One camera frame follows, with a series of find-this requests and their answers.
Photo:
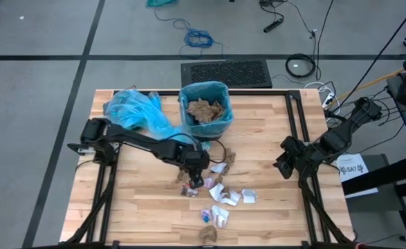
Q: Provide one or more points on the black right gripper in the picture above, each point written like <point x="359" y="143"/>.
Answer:
<point x="299" y="155"/>

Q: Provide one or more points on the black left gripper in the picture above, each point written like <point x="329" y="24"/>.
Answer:
<point x="195" y="159"/>

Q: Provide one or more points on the torn brown paper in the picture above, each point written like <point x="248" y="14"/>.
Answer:
<point x="182" y="175"/>

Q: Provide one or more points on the silver red foil wrapper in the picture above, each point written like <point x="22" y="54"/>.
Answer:
<point x="188" y="192"/>

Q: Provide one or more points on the small brown paper scrap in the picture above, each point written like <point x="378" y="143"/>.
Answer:
<point x="227" y="191"/>
<point x="218" y="179"/>

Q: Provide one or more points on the small white paper scrap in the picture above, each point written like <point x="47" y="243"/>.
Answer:
<point x="219" y="167"/>

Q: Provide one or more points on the large white paper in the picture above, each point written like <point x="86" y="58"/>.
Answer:
<point x="218" y="193"/>

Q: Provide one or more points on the pink blue paper wad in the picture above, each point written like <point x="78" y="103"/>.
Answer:
<point x="206" y="216"/>

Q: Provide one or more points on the long brown paper strip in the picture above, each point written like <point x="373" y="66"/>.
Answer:
<point x="230" y="157"/>

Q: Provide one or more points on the white orange-print wrapper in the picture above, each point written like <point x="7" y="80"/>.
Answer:
<point x="220" y="216"/>

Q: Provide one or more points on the white tissue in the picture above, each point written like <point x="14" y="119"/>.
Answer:
<point x="249" y="195"/>

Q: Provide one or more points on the big brown paper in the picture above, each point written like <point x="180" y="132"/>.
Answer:
<point x="207" y="234"/>

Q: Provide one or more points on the blue bin liner bag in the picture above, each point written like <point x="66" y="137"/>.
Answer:
<point x="185" y="110"/>

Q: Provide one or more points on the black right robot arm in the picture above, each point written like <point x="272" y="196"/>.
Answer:
<point x="341" y="133"/>

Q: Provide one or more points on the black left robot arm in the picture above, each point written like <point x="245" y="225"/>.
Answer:
<point x="144" y="143"/>

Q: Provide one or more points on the blue spare trash bag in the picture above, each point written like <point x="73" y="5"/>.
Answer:
<point x="133" y="110"/>

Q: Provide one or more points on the white paper sign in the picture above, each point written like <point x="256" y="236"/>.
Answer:
<point x="353" y="167"/>

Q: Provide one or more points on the black floor mat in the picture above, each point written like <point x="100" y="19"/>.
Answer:
<point x="244" y="74"/>

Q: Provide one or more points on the black power strip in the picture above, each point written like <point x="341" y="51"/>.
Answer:
<point x="273" y="25"/>

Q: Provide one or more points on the teal floor object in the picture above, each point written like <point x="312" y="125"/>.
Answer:
<point x="159" y="2"/>

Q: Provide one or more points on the black table frame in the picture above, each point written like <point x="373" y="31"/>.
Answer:
<point x="258" y="92"/>

